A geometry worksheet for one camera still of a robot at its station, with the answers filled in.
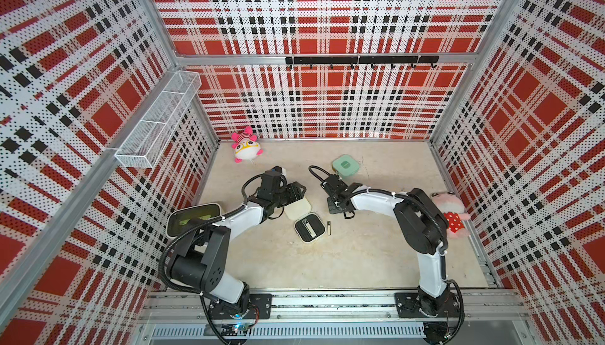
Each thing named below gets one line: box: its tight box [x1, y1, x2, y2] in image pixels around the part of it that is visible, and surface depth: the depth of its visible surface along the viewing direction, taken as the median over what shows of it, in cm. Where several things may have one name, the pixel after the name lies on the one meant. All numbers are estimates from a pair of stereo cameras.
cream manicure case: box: [283, 196, 327, 244], surface depth 93 cm
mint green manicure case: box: [330, 154, 361, 178], surface depth 111 cm
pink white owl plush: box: [231, 126, 264, 164], surface depth 113 cm
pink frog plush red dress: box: [431, 191, 472, 239], surface depth 90 cm
